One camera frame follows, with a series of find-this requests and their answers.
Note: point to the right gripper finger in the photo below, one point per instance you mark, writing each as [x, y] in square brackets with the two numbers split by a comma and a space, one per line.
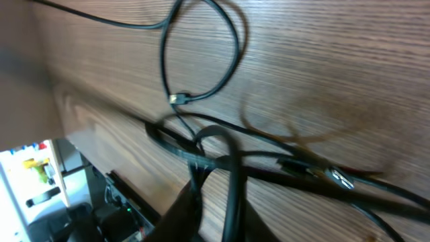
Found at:
[179, 224]

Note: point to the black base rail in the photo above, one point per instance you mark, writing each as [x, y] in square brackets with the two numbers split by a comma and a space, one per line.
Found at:
[125, 216]

